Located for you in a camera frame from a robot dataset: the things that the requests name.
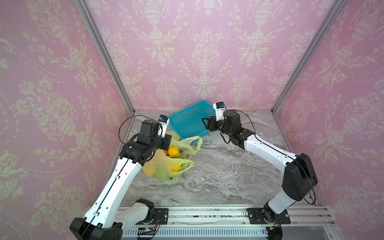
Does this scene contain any yellow-green plastic bag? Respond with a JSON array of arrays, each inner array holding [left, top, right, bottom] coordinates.
[[142, 131, 203, 181]]

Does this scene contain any yellow banana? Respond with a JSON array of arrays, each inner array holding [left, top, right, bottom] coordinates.
[[171, 164, 183, 173]]

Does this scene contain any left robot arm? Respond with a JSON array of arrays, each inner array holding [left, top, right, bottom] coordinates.
[[70, 115, 172, 240]]

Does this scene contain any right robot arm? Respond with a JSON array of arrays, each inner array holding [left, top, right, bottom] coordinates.
[[202, 109, 318, 224]]

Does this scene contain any teal plastic basket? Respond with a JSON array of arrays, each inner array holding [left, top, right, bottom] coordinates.
[[169, 100, 215, 140]]

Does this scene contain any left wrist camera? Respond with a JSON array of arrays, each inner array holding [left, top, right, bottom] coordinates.
[[158, 115, 170, 138]]

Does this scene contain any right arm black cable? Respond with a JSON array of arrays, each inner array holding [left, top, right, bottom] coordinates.
[[220, 109, 317, 206]]

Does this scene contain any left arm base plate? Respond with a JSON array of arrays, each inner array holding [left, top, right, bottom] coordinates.
[[137, 208, 169, 225]]

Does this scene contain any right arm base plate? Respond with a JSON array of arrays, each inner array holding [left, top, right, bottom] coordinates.
[[245, 208, 291, 225]]

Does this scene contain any aluminium front rail frame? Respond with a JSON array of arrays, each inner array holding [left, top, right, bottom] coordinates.
[[120, 205, 342, 240]]

